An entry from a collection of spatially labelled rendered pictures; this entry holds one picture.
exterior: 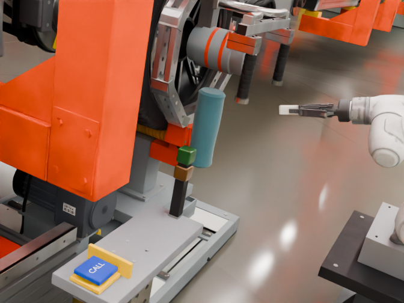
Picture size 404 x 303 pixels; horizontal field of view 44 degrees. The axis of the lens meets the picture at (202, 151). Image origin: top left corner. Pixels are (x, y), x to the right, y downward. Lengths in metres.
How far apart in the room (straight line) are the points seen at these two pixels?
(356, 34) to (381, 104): 3.58
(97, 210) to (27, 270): 0.38
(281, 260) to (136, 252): 1.05
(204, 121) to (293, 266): 0.85
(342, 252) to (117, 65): 1.02
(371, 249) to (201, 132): 0.67
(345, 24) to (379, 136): 3.75
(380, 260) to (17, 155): 1.16
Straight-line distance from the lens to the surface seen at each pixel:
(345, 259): 1.77
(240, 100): 1.53
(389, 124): 1.56
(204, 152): 1.67
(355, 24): 5.22
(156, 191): 2.02
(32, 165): 1.41
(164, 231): 1.37
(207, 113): 1.62
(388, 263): 1.76
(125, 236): 1.33
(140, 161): 1.94
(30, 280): 1.39
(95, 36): 1.19
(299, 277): 2.15
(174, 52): 1.52
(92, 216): 1.64
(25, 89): 1.38
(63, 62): 1.26
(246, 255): 2.18
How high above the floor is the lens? 1.18
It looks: 22 degrees down
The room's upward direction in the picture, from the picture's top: 11 degrees clockwise
